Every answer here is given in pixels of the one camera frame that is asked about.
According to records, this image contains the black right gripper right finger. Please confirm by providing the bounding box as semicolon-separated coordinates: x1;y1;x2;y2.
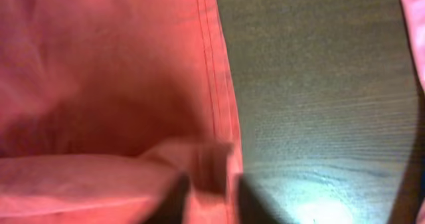
236;175;280;224

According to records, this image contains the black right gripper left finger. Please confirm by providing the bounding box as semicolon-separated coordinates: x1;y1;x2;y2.
143;175;190;224

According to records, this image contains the orange printed t-shirt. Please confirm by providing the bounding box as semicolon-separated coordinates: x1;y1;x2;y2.
1;0;242;223

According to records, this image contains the pink t-shirt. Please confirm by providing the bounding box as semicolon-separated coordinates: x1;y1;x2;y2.
401;0;424;89

